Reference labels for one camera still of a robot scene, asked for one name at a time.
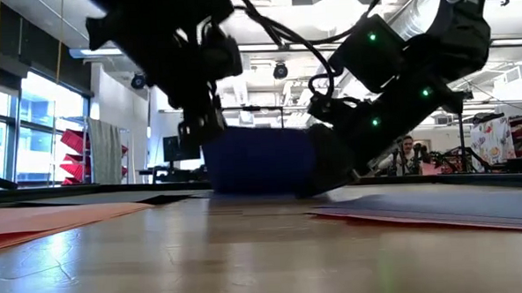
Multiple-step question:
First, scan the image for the large window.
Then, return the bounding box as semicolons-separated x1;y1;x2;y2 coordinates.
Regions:
0;67;94;188

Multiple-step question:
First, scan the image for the red storage bin rack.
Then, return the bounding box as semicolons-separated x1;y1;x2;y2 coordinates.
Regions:
58;125;131;187

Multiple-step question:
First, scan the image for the white floral cloth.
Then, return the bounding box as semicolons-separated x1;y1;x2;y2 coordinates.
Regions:
468;114;518;169

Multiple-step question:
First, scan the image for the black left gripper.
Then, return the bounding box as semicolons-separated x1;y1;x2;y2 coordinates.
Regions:
164;64;229;151

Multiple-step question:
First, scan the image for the black round ceiling speaker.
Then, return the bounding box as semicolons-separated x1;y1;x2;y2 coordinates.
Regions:
129;71;148;91
271;61;290;80

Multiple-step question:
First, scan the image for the black computer monitor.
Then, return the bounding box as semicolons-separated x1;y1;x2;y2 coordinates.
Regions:
161;132;204;164

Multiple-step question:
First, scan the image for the black paper sheet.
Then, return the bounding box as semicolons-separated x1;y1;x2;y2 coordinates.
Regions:
0;188;213;214

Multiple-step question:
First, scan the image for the black camera stand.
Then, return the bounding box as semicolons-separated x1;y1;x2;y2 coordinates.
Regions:
455;109;480;174

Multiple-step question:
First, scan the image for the person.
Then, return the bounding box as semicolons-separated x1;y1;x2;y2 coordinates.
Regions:
375;133;425;177

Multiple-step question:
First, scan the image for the black aluminium table frame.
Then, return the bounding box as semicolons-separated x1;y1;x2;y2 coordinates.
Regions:
0;164;522;213

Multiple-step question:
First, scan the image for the long ceiling light strip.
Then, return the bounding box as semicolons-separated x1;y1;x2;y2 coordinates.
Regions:
68;27;522;67

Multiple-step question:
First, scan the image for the blue paper sheet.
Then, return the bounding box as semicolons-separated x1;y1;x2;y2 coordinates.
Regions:
309;186;522;235
200;122;322;199

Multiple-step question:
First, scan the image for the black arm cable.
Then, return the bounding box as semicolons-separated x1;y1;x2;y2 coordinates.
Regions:
296;0;414;115
230;0;338;104

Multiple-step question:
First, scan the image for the black office desk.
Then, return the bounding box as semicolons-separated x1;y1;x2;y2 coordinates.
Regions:
137;164;189;185

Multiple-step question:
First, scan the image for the black robot station frame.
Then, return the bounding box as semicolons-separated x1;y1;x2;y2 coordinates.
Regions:
221;103;287;132

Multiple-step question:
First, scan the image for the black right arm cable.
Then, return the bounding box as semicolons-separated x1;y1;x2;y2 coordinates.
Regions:
296;0;414;115

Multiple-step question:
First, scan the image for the grey hanging cloth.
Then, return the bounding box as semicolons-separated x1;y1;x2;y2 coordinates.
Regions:
86;116;126;187

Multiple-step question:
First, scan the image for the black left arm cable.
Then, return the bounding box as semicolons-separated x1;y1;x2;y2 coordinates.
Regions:
230;0;338;104

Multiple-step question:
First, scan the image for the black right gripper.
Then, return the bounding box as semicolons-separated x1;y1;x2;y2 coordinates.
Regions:
294;73;469;198

